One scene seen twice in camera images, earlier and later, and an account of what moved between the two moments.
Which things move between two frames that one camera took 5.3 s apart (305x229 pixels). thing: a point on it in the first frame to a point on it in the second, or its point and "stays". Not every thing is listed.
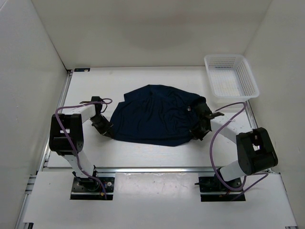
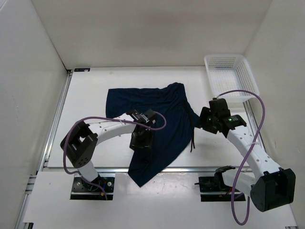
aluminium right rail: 250,115 stays
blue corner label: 81,69 stays
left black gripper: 104,130 to 146,143
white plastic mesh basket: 230,76 stays
